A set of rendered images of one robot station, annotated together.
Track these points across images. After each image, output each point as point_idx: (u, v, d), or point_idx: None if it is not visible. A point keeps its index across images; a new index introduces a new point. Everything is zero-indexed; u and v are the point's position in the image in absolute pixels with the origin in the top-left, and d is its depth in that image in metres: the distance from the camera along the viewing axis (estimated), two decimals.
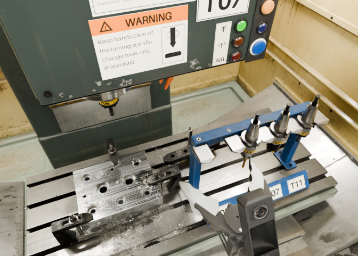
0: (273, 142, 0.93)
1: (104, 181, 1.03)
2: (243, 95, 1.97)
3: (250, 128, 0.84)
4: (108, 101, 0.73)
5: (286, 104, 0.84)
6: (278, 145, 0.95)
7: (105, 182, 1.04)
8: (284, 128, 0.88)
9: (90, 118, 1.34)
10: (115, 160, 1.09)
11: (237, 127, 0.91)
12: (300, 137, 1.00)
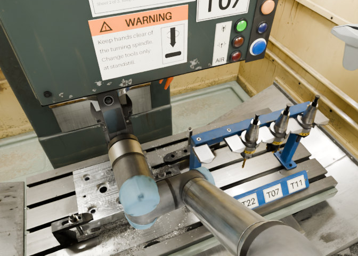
0: (273, 143, 0.93)
1: (104, 181, 1.03)
2: (243, 95, 1.97)
3: (250, 128, 0.84)
4: None
5: (286, 104, 0.84)
6: (278, 145, 0.95)
7: (105, 182, 1.04)
8: (284, 128, 0.88)
9: (90, 118, 1.34)
10: None
11: (237, 127, 0.91)
12: (300, 137, 1.00)
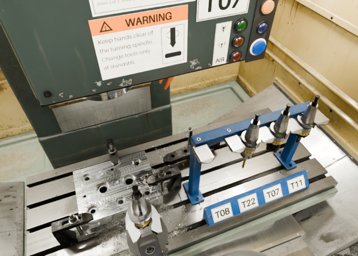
0: (273, 143, 0.93)
1: (104, 181, 1.03)
2: (243, 95, 1.97)
3: (250, 128, 0.84)
4: (142, 224, 0.74)
5: (286, 104, 0.84)
6: (278, 145, 0.95)
7: (105, 182, 1.04)
8: (284, 128, 0.88)
9: (90, 118, 1.34)
10: (115, 160, 1.09)
11: (237, 127, 0.91)
12: (300, 137, 1.00)
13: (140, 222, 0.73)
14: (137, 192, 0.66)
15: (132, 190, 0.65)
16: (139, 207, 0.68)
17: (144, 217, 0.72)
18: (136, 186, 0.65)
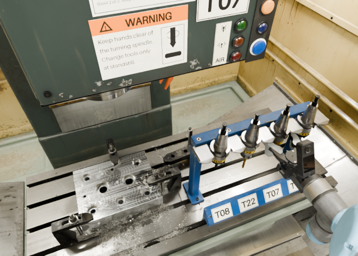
0: (273, 143, 0.93)
1: (104, 181, 1.03)
2: (243, 95, 1.97)
3: (250, 128, 0.84)
4: (221, 160, 0.87)
5: (286, 104, 0.84)
6: (278, 145, 0.95)
7: (105, 182, 1.04)
8: (284, 128, 0.88)
9: (90, 118, 1.34)
10: (115, 160, 1.09)
11: (237, 127, 0.91)
12: (300, 137, 1.00)
13: (220, 158, 0.86)
14: (225, 129, 0.79)
15: (222, 125, 0.78)
16: (224, 142, 0.82)
17: (225, 153, 0.85)
18: (225, 122, 0.78)
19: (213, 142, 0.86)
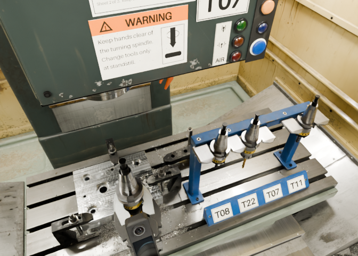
0: (124, 207, 0.67)
1: (104, 181, 1.03)
2: (243, 95, 1.97)
3: (250, 128, 0.84)
4: (221, 160, 0.87)
5: (119, 160, 0.57)
6: (136, 208, 0.68)
7: (105, 182, 1.04)
8: (129, 191, 0.62)
9: (90, 118, 1.34)
10: (115, 160, 1.09)
11: (237, 127, 0.91)
12: (300, 137, 1.00)
13: (220, 158, 0.86)
14: (225, 129, 0.79)
15: (222, 125, 0.78)
16: (224, 142, 0.82)
17: (225, 153, 0.85)
18: (225, 122, 0.78)
19: (213, 142, 0.86)
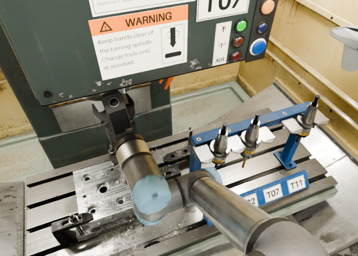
0: None
1: (104, 181, 1.03)
2: (243, 95, 1.97)
3: (250, 128, 0.84)
4: (221, 160, 0.87)
5: None
6: None
7: (105, 182, 1.04)
8: None
9: (90, 118, 1.34)
10: (115, 160, 1.09)
11: (237, 127, 0.91)
12: (300, 137, 1.00)
13: (220, 158, 0.86)
14: (225, 129, 0.79)
15: (222, 125, 0.78)
16: (224, 142, 0.82)
17: (225, 153, 0.85)
18: (225, 122, 0.78)
19: (213, 142, 0.86)
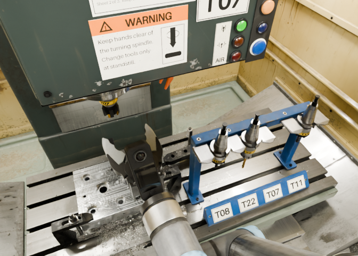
0: (102, 104, 0.74)
1: (104, 181, 1.03)
2: (243, 95, 1.97)
3: (250, 128, 0.84)
4: (221, 160, 0.87)
5: None
6: (113, 107, 0.76)
7: (105, 182, 1.04)
8: None
9: (90, 118, 1.34)
10: None
11: (237, 127, 0.91)
12: (300, 137, 1.00)
13: (220, 158, 0.86)
14: (225, 129, 0.79)
15: (222, 125, 0.78)
16: (224, 142, 0.82)
17: (225, 153, 0.85)
18: (225, 122, 0.78)
19: (213, 142, 0.86)
